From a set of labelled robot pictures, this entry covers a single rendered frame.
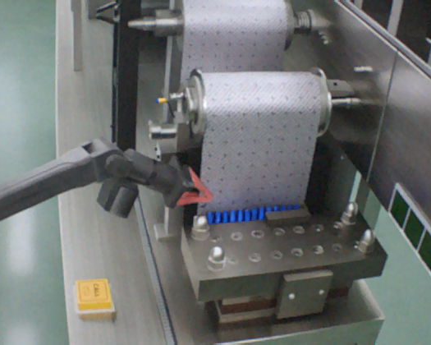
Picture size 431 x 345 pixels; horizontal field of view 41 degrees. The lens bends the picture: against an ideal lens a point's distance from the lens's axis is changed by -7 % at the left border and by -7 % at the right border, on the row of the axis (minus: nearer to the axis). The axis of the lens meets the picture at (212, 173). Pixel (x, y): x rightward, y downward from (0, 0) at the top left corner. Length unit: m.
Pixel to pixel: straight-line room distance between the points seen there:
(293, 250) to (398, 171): 0.27
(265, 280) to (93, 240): 0.44
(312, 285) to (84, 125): 0.93
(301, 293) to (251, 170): 0.27
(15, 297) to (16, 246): 0.33
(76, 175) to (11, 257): 1.67
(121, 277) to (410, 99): 0.70
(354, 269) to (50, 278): 1.64
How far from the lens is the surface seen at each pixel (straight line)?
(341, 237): 1.30
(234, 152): 1.23
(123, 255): 1.38
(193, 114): 1.20
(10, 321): 2.49
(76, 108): 1.96
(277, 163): 1.27
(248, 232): 1.26
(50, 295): 2.57
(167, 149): 1.29
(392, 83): 1.16
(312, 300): 1.25
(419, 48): 1.13
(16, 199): 1.10
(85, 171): 1.12
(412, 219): 1.11
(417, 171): 1.10
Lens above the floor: 1.82
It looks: 34 degrees down
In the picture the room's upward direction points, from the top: 5 degrees clockwise
